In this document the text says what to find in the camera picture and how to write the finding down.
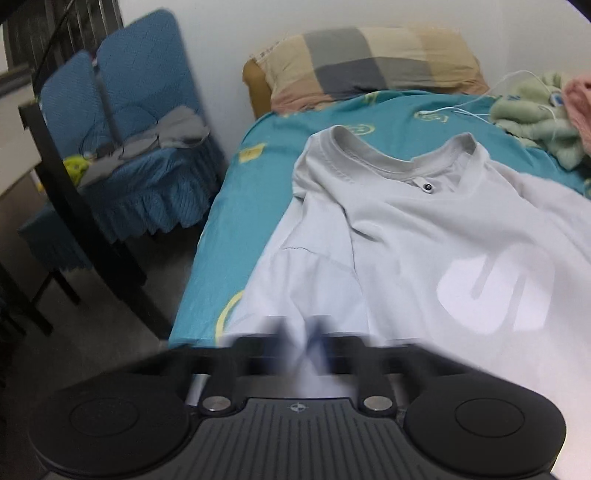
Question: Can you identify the white cable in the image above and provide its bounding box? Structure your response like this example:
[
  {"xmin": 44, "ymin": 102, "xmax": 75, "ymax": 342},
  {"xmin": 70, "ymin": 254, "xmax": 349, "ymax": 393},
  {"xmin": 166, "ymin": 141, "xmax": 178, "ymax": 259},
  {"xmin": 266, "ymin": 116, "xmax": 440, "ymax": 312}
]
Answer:
[{"xmin": 417, "ymin": 69, "xmax": 570, "ymax": 124}]

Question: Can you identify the blue covered chair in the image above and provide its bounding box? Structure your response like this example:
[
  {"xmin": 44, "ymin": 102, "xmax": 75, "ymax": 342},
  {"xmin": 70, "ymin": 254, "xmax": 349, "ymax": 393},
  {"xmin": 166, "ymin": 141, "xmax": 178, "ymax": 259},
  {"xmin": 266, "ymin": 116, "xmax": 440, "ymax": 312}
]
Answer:
[
  {"xmin": 78, "ymin": 8, "xmax": 228, "ymax": 244},
  {"xmin": 18, "ymin": 50, "xmax": 122, "ymax": 274}
]

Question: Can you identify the pink fluffy cloth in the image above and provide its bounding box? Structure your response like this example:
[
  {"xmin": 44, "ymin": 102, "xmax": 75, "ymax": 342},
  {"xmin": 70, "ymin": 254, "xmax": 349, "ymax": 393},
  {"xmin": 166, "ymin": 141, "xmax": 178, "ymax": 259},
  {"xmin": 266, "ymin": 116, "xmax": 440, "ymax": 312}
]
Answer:
[{"xmin": 562, "ymin": 71, "xmax": 591, "ymax": 154}]

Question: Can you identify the dark barred frame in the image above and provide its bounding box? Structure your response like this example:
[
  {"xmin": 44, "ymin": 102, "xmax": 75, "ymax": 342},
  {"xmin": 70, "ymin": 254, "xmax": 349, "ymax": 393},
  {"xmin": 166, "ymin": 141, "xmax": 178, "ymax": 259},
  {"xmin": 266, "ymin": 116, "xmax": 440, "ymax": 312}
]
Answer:
[{"xmin": 0, "ymin": 0, "xmax": 126, "ymax": 90}]

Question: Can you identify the mustard brown pillow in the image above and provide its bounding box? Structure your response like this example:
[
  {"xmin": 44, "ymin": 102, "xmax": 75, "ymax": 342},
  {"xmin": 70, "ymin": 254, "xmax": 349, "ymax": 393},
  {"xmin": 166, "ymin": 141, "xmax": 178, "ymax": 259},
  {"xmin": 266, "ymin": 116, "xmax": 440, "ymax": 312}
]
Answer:
[{"xmin": 243, "ymin": 57, "xmax": 274, "ymax": 119}]

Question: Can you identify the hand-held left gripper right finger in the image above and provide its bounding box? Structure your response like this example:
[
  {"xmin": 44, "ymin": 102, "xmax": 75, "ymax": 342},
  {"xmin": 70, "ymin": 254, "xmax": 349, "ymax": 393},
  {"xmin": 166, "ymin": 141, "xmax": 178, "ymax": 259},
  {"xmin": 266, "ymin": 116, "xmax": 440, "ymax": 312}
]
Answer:
[{"xmin": 307, "ymin": 315, "xmax": 465, "ymax": 414}]

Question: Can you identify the white t-shirt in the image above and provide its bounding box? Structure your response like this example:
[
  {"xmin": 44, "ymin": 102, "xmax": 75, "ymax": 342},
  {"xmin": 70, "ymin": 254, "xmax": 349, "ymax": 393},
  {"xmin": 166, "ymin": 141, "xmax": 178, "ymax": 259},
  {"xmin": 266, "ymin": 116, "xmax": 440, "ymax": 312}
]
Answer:
[{"xmin": 225, "ymin": 124, "xmax": 591, "ymax": 480}]

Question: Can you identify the green fleece blanket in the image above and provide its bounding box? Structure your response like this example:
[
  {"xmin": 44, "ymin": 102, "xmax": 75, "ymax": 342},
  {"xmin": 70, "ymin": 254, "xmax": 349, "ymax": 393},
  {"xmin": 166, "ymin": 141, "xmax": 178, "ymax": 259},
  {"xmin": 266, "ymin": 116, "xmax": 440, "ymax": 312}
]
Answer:
[{"xmin": 489, "ymin": 71, "xmax": 591, "ymax": 172}]

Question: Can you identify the plaid pillow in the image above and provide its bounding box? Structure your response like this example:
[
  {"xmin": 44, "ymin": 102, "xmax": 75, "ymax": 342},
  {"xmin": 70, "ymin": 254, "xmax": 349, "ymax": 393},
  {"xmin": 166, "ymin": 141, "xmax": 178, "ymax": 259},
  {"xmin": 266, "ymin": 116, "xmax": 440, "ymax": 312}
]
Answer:
[{"xmin": 255, "ymin": 26, "xmax": 491, "ymax": 112}]

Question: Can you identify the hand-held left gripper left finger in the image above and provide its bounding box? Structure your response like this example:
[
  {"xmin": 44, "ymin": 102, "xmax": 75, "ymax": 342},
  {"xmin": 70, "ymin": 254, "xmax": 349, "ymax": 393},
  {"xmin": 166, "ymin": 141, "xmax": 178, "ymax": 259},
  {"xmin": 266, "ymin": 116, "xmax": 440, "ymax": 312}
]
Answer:
[{"xmin": 124, "ymin": 316, "xmax": 306, "ymax": 414}]

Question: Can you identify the teal printed bed sheet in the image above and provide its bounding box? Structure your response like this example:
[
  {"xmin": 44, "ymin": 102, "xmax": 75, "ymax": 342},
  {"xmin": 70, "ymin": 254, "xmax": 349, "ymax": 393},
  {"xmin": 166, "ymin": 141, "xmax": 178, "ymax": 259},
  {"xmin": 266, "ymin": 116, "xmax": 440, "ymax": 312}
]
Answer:
[{"xmin": 168, "ymin": 89, "xmax": 591, "ymax": 350}]

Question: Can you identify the yellow-green toy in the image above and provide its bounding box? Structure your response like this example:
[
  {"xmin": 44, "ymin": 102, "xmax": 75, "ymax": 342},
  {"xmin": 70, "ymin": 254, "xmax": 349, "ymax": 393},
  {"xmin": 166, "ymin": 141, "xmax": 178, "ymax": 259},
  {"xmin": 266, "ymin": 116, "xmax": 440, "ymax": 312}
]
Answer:
[{"xmin": 62, "ymin": 154, "xmax": 94, "ymax": 186}]

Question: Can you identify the grey cloth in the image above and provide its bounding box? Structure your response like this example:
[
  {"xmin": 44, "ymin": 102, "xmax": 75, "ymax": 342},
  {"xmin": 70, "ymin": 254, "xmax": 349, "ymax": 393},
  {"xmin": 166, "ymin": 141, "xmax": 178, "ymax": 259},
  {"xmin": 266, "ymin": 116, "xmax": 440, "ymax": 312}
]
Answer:
[{"xmin": 80, "ymin": 105, "xmax": 212, "ymax": 188}]

